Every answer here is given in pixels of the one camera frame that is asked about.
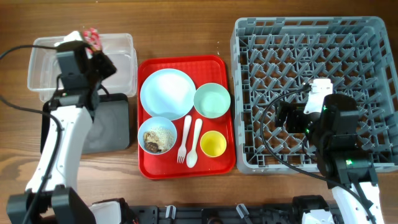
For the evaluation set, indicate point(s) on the red snack wrapper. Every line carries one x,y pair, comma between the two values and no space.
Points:
92,37

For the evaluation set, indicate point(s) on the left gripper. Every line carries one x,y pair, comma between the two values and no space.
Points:
102,57

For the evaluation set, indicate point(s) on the white plastic spoon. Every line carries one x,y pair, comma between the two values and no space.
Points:
192,156

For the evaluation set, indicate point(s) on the grey dishwasher rack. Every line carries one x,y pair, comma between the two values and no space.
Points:
274,56

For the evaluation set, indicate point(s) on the large light blue plate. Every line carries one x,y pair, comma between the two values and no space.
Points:
168,93

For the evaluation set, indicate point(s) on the white plastic fork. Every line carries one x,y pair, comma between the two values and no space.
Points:
182,149

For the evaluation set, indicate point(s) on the mint green bowl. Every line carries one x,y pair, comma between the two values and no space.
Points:
212,100

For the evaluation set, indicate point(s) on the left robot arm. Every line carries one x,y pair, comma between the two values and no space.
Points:
50,195

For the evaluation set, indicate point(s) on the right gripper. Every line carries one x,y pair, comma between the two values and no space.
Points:
296,111

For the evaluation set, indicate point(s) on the black plastic tray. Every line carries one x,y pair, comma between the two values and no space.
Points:
110,130

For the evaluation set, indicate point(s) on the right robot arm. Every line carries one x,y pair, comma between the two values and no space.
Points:
349,170

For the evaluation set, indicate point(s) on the yellow plastic cup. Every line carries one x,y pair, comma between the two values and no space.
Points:
213,144

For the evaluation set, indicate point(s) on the red serving tray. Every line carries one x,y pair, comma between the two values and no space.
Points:
201,69

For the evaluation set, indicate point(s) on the rice and food scraps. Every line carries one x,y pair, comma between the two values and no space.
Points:
158,140

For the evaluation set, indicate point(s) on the clear plastic bin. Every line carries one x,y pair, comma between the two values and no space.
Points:
43,67

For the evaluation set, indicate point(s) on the small light blue bowl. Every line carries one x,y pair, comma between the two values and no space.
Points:
155,122

